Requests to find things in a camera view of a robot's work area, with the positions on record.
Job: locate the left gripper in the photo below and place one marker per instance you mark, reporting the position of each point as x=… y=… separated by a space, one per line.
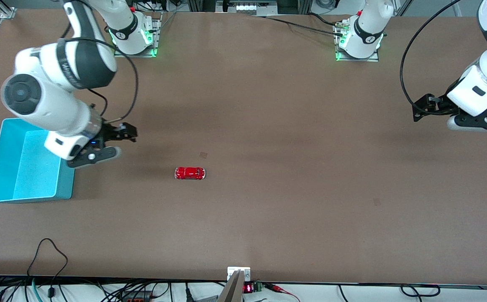
x=440 y=107

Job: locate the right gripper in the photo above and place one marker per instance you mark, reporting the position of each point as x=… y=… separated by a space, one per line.
x=108 y=133

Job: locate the red beetle toy car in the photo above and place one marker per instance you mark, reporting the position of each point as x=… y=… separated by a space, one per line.
x=189 y=173

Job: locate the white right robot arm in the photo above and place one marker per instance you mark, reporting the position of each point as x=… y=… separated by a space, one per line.
x=54 y=105

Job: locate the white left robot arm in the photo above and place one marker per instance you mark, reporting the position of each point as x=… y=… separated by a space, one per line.
x=367 y=37

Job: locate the blue plastic box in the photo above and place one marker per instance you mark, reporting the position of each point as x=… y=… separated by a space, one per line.
x=33 y=180

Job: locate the orange black power strip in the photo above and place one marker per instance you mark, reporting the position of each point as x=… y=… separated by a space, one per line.
x=136 y=297

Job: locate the aluminium corner profile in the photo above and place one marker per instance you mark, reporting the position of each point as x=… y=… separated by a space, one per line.
x=4 y=10

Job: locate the grey device with white lights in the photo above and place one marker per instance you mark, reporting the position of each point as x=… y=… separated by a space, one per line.
x=247 y=7

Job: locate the red digit display module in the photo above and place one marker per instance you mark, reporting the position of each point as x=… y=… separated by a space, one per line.
x=248 y=288

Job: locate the red clip lead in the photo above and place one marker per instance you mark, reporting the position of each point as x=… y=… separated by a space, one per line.
x=275 y=287

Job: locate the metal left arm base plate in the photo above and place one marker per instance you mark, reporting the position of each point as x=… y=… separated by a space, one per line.
x=359 y=59

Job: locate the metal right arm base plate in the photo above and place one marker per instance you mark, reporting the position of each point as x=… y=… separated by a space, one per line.
x=156 y=37

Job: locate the aluminium frame post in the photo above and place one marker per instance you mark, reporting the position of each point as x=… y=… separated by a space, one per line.
x=197 y=5

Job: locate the white camera bracket plate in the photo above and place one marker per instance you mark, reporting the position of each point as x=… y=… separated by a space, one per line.
x=231 y=272

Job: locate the grey camera mount bar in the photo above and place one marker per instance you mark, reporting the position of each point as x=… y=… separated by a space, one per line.
x=231 y=291

